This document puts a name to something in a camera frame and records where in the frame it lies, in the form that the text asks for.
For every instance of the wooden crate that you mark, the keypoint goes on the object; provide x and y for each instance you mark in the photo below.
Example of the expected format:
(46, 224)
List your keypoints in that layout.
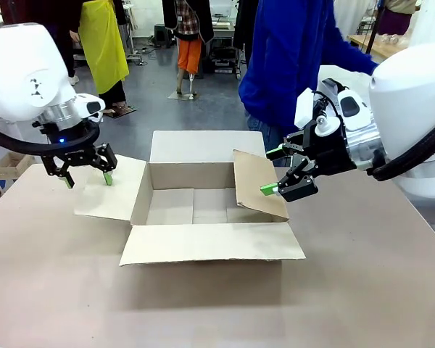
(11, 165)

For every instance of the brown cardboard box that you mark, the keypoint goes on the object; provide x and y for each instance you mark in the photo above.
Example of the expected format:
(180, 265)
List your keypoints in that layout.
(210, 246)

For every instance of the wooden workbench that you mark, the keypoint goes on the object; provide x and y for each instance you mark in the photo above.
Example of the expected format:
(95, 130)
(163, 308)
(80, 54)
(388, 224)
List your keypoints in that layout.
(380, 47)

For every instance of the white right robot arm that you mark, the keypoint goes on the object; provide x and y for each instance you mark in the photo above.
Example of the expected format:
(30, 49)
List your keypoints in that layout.
(413, 90)

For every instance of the green-edged floor platform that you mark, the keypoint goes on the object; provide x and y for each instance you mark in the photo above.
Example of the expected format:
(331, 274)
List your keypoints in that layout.
(125, 111)

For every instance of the mannequin with orange shorts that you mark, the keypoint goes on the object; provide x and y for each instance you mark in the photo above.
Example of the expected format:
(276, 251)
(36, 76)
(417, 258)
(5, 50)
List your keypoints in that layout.
(188, 54)

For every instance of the person's left forearm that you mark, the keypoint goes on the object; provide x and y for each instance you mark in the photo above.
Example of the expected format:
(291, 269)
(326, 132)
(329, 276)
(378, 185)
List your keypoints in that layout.
(362, 59)

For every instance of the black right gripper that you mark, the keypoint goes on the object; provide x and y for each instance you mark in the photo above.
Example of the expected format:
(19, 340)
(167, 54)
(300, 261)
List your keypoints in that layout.
(330, 152)

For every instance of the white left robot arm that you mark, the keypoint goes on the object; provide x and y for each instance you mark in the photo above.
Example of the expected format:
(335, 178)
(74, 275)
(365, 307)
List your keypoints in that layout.
(21, 72)

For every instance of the person in yellow apron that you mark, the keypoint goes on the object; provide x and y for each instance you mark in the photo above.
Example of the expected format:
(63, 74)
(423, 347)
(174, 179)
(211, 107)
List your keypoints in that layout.
(101, 43)

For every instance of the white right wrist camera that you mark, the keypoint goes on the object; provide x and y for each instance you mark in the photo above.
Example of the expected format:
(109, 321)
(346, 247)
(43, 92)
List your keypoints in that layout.
(304, 107)

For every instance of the black equipment cart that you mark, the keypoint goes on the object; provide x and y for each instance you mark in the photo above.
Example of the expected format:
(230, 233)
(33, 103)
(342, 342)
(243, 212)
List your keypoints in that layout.
(223, 59)

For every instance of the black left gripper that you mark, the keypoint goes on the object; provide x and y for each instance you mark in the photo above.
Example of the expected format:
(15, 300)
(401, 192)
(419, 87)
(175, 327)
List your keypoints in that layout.
(72, 154)

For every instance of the person in dark clothes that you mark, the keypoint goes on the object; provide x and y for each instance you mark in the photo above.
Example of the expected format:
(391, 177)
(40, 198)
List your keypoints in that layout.
(63, 47)

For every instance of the person in purple skirt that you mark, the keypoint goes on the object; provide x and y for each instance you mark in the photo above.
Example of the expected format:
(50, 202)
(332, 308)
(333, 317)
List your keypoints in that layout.
(393, 21)

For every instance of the black pole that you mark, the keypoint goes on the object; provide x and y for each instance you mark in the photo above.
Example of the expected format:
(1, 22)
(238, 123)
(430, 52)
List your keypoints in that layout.
(373, 29)

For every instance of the person in blue hoodie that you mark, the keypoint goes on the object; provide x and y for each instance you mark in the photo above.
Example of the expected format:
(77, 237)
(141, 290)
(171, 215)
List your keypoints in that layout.
(290, 54)

